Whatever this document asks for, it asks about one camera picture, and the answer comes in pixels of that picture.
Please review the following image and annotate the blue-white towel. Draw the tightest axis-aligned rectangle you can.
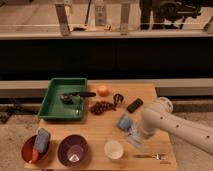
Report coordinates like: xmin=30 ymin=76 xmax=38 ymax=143
xmin=127 ymin=123 xmax=149 ymax=153

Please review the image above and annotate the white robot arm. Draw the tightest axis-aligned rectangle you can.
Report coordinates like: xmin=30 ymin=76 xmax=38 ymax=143
xmin=140 ymin=97 xmax=213 ymax=155

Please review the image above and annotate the purple bowl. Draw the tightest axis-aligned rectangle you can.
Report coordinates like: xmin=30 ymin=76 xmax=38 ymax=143
xmin=57 ymin=134 xmax=89 ymax=167

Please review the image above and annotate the red bowl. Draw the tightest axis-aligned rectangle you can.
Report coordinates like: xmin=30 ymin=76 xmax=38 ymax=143
xmin=21 ymin=135 xmax=49 ymax=164

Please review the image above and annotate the orange fruit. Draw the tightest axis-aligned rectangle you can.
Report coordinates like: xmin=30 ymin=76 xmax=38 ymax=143
xmin=97 ymin=86 xmax=109 ymax=97

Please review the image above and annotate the dark grape bunch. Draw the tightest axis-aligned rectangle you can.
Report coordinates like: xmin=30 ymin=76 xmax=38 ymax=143
xmin=90 ymin=101 xmax=116 ymax=115

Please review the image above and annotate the black rectangular remote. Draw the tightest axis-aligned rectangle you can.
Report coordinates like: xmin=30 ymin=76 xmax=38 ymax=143
xmin=127 ymin=98 xmax=143 ymax=113

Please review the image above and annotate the blue rolled cup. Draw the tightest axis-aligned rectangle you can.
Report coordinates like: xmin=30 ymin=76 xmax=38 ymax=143
xmin=118 ymin=115 xmax=133 ymax=131

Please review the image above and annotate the green plastic tray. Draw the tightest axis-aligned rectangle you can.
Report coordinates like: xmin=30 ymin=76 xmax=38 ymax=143
xmin=38 ymin=78 xmax=87 ymax=121

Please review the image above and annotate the white paper cup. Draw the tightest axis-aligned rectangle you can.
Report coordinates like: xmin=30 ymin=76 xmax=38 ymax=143
xmin=104 ymin=140 xmax=124 ymax=161

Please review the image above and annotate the blue sponge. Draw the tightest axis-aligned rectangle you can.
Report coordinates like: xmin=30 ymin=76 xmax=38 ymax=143
xmin=34 ymin=128 xmax=51 ymax=153

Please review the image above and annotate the silver spoon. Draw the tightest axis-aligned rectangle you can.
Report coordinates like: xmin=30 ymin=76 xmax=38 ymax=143
xmin=133 ymin=154 xmax=168 ymax=160

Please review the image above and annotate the orange carrot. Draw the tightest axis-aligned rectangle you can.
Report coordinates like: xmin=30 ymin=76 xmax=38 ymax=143
xmin=29 ymin=149 xmax=39 ymax=163

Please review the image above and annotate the black handled scoop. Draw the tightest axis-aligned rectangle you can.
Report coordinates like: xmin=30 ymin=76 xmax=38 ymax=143
xmin=60 ymin=92 xmax=96 ymax=104

